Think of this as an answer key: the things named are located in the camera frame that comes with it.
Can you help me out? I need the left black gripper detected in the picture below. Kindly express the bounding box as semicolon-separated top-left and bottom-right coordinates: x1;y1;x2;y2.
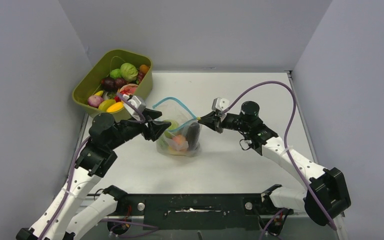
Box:
107;108;171;150

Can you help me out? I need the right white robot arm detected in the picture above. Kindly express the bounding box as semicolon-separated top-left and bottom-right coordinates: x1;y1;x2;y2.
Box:
198;97;351;226

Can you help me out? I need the clear zip top bag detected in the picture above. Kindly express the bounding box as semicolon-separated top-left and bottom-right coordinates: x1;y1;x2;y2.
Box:
152;97;201;157

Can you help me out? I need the purple eggplant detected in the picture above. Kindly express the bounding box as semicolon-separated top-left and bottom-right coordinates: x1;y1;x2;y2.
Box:
185;122;201;151

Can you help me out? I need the lime green fruit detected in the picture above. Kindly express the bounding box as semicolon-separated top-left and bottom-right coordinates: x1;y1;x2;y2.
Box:
109;68;122;80

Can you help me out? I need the dark red apple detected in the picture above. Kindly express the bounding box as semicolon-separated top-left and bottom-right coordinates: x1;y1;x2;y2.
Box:
100;77;118;92

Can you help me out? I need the yellow mango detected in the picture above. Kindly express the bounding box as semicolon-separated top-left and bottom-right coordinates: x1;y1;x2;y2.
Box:
106;101;124;113

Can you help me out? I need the orange peach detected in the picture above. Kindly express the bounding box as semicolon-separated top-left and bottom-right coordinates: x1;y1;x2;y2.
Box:
172;134;187;146

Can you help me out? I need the orange tangerine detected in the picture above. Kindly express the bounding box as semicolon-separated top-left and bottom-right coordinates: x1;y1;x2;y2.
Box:
139;64;150;75

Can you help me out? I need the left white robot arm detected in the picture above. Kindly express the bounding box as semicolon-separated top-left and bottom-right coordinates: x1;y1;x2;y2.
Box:
15;108;171;240

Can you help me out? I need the red grape bunch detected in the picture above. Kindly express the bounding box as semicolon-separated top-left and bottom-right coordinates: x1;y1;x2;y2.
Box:
136;71;146;85

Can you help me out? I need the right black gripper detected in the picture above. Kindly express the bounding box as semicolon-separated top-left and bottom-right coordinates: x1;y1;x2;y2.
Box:
199;110;251;134

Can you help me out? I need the pink red onion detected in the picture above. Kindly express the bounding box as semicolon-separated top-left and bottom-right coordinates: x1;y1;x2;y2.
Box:
87;95;104;108

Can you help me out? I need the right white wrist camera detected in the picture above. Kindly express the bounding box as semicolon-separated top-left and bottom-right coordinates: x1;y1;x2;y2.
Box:
211;97;230;112

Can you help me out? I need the yellow banana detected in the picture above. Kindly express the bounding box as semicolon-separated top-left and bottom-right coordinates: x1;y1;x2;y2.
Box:
94;90;104;97

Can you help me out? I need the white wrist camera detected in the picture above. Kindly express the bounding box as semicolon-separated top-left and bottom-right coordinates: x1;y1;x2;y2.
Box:
211;97;230;112
122;94;146;123

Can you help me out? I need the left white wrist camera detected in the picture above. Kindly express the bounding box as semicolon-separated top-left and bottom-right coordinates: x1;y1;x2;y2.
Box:
122;94;146;123

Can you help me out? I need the olive green plastic bin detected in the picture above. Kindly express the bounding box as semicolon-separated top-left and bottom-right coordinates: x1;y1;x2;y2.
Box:
72;49;154;118

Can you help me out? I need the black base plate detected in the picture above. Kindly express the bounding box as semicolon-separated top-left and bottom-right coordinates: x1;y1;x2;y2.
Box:
109;193;293;235

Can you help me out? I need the watermelon slice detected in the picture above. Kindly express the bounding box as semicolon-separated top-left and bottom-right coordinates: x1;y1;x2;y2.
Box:
118;83;139;95

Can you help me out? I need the yellow bell pepper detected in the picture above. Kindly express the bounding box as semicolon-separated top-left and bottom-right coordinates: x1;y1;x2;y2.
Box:
167;146;188;156

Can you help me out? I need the green cabbage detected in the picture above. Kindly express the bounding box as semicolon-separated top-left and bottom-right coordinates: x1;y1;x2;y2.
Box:
163;119;180;139
120;62;139;82

